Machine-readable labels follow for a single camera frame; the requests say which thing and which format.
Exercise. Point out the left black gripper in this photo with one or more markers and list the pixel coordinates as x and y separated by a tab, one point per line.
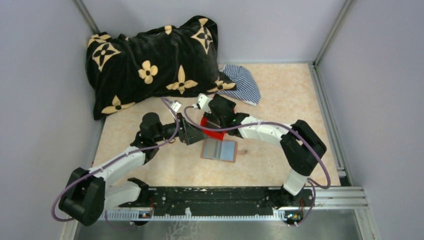
188	134

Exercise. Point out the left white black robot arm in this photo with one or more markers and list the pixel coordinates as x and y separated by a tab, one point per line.
91	192

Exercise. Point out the black floral plush blanket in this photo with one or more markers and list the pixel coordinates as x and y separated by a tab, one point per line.
168	61

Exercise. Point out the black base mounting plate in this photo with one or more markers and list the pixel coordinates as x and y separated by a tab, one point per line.
219	201

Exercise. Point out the aluminium frame rail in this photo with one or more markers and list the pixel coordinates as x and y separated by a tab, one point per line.
331	197

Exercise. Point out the red plastic bin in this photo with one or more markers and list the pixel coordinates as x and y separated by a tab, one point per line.
210	121

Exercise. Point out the blue white striped cloth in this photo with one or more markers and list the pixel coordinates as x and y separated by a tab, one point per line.
247	89

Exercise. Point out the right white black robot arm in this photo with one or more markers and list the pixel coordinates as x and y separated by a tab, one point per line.
301	146

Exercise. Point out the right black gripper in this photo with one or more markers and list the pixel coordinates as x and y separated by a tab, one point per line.
209	115

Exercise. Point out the pink leather card holder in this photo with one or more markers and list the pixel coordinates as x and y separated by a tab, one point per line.
221	150

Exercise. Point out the white cable duct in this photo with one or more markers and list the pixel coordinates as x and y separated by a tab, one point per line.
137	215

